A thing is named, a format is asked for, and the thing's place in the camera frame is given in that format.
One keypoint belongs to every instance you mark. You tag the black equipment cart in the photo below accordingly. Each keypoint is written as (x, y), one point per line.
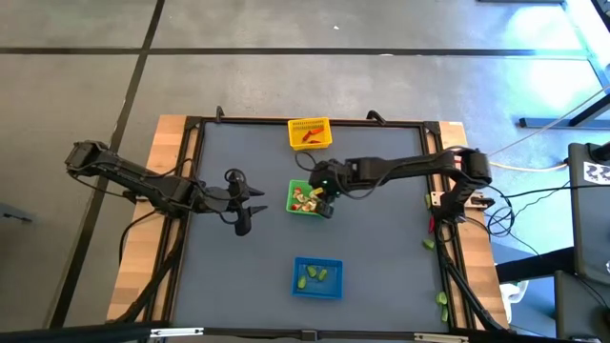
(588, 228)

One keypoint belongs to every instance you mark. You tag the red toy chili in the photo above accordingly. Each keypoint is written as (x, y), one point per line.
(314, 141)
(307, 137)
(431, 224)

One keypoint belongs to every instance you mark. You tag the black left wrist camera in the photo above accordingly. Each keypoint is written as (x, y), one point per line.
(243, 226)

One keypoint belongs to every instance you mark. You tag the blue plastic basket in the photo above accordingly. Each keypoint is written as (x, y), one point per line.
(333, 290)

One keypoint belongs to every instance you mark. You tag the black aluminium table frame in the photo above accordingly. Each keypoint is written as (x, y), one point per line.
(257, 120)

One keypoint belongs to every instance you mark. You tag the black equipment box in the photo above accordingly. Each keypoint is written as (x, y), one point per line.
(581, 309)

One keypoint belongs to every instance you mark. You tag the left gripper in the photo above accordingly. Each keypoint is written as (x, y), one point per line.
(226, 200)

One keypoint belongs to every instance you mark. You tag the black rig beam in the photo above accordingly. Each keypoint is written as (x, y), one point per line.
(71, 336)

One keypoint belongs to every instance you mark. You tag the black desk leg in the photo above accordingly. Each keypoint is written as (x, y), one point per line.
(548, 122)

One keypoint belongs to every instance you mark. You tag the white plastic object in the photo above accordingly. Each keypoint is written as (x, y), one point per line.
(512, 295)

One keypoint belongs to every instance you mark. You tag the yellow plastic basket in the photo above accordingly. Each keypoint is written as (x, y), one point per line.
(298, 143)

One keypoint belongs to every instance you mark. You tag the black frame clamp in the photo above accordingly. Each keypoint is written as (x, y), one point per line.
(373, 113)
(219, 113)

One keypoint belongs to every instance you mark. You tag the light wooden table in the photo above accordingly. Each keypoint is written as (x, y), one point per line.
(136, 281)

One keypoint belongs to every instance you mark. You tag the grey floor object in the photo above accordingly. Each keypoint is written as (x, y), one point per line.
(12, 212)

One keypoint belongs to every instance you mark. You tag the silver beam bracket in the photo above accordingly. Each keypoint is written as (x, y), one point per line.
(441, 337)
(176, 332)

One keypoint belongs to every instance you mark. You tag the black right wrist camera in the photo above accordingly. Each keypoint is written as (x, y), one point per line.
(326, 209)

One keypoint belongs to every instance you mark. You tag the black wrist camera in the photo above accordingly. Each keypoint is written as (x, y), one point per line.
(326, 209)
(243, 226)

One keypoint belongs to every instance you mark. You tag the green toy chili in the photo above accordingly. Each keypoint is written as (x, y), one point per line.
(427, 201)

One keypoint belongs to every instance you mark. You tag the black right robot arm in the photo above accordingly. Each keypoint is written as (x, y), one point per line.
(405, 164)

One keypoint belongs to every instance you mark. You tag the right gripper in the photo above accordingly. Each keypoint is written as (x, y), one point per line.
(333, 176)

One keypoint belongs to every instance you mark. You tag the green toy vegetable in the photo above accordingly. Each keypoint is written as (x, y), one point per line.
(301, 282)
(441, 298)
(444, 313)
(311, 271)
(322, 275)
(428, 244)

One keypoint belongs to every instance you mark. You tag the black metal base bar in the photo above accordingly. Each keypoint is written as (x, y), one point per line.
(534, 264)

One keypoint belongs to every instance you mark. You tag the small grey beam bracket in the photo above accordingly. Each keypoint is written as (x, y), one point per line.
(309, 335)

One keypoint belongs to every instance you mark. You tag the green plastic basket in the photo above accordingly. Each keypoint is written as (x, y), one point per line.
(291, 202)

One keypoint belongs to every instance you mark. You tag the beige toy mushroom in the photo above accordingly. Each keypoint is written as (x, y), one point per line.
(309, 206)

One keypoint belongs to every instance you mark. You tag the thin dark desk frame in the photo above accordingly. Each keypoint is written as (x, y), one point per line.
(584, 45)

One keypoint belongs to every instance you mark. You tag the black white marker tag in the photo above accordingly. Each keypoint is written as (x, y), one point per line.
(595, 172)

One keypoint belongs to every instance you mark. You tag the yellow sticker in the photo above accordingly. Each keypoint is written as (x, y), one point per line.
(318, 191)

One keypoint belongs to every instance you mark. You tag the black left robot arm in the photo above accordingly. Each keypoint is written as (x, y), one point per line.
(143, 183)

